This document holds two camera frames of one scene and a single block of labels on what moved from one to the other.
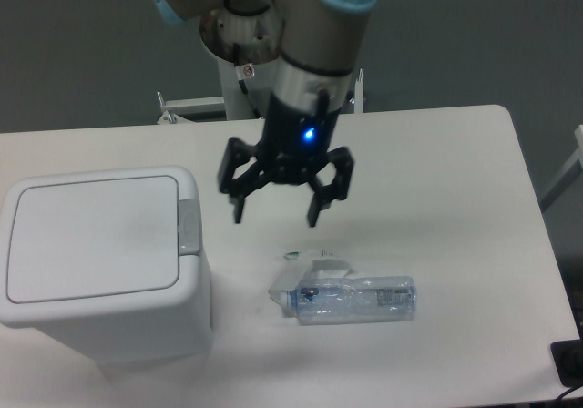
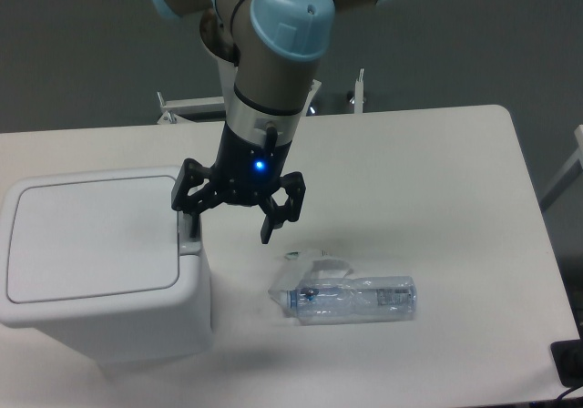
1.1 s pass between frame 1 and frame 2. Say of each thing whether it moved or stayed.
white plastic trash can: stayed
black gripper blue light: moved
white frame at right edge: stayed
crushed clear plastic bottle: stayed
